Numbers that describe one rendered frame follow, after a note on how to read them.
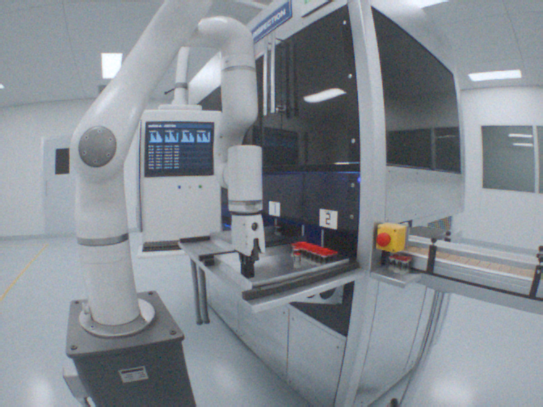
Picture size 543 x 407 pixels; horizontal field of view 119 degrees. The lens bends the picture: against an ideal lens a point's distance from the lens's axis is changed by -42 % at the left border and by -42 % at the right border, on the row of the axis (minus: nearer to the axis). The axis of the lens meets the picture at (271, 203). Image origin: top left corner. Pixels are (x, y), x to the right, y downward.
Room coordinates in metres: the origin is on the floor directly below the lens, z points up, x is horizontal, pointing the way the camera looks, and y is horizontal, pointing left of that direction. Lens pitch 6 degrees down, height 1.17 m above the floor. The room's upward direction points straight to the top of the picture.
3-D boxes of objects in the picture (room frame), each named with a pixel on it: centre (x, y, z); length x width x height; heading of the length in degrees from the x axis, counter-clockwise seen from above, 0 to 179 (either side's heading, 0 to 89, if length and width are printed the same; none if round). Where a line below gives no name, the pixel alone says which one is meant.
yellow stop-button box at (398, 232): (0.72, -0.35, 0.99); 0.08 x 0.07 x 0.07; 122
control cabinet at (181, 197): (1.52, 0.55, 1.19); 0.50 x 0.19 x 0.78; 114
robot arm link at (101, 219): (0.49, 0.37, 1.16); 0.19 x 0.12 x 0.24; 35
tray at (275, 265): (0.81, -0.03, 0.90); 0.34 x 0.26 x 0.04; 122
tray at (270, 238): (1.15, 0.06, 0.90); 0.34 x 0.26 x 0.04; 122
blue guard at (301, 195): (1.62, 0.25, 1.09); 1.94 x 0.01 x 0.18; 32
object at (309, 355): (1.89, -0.17, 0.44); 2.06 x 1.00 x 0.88; 32
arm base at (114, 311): (0.47, 0.35, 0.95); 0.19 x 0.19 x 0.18
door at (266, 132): (1.37, 0.08, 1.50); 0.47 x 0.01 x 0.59; 32
